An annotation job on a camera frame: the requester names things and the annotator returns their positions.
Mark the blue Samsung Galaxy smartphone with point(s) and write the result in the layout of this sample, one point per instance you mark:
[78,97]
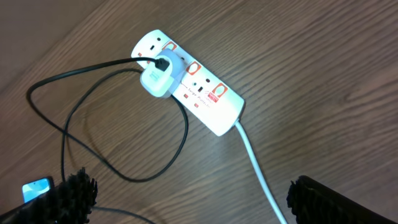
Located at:
[34,189]

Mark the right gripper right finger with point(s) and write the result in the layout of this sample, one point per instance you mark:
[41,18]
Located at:
[314,203]

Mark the white power strip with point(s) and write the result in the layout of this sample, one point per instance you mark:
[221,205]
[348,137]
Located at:
[212,101]

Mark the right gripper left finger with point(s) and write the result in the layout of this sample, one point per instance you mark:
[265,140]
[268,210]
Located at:
[68,203]

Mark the white charger plug adapter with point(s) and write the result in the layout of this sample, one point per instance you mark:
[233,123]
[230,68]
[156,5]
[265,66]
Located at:
[162,77]

